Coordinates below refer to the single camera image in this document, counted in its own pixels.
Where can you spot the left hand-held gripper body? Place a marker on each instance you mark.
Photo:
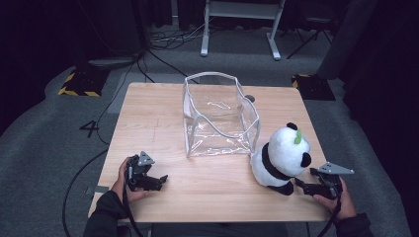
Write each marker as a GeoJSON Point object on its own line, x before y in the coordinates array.
{"type": "Point", "coordinates": [141, 166]}

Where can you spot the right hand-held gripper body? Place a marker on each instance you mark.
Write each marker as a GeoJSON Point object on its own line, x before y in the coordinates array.
{"type": "Point", "coordinates": [331, 182]}

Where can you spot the panda plush toy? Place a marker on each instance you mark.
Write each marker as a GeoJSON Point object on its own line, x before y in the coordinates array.
{"type": "Point", "coordinates": [283, 158]}

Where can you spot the clear plastic bag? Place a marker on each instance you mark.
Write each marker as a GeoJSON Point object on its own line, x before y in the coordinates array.
{"type": "Point", "coordinates": [217, 144]}

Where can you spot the person's right hand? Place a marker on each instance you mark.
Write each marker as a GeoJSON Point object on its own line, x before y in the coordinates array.
{"type": "Point", "coordinates": [346, 204]}

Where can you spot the person's left hand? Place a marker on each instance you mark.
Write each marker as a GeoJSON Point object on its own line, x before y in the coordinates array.
{"type": "Point", "coordinates": [119, 186]}

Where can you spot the grey tape strip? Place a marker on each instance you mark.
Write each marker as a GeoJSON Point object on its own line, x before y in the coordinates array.
{"type": "Point", "coordinates": [99, 189]}

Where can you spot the person's lap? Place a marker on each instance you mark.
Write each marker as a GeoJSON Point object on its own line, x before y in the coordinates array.
{"type": "Point", "coordinates": [217, 230]}

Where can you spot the black floor base yellow corner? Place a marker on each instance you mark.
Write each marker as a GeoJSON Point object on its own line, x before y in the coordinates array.
{"type": "Point", "coordinates": [313, 88]}

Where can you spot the round table grommet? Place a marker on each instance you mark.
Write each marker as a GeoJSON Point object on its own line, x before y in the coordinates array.
{"type": "Point", "coordinates": [250, 98]}

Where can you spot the black yellow striped floor base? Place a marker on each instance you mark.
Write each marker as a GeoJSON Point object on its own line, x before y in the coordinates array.
{"type": "Point", "coordinates": [84, 82]}

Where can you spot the grey round stand base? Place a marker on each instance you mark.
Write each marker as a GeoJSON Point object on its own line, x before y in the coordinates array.
{"type": "Point", "coordinates": [112, 62]}

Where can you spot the black tripod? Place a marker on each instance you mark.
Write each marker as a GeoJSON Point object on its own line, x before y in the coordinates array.
{"type": "Point", "coordinates": [308, 41]}

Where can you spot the grey fabric panel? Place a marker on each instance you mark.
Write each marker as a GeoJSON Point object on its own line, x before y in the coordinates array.
{"type": "Point", "coordinates": [346, 39]}

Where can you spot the white metal stand frame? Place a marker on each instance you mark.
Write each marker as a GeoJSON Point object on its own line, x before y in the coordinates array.
{"type": "Point", "coordinates": [206, 39]}

